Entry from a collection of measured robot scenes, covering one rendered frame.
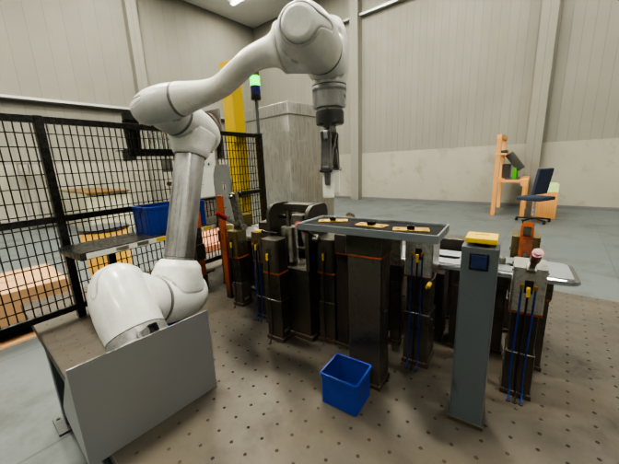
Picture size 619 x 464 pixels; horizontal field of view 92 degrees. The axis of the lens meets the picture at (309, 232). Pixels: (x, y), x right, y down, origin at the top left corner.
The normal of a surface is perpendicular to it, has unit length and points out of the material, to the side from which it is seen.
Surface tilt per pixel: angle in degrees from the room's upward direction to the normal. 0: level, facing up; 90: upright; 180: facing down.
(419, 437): 0
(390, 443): 0
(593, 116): 90
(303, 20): 88
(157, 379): 90
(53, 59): 90
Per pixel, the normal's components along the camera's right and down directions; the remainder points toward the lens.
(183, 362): 0.76, 0.11
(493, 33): -0.64, 0.20
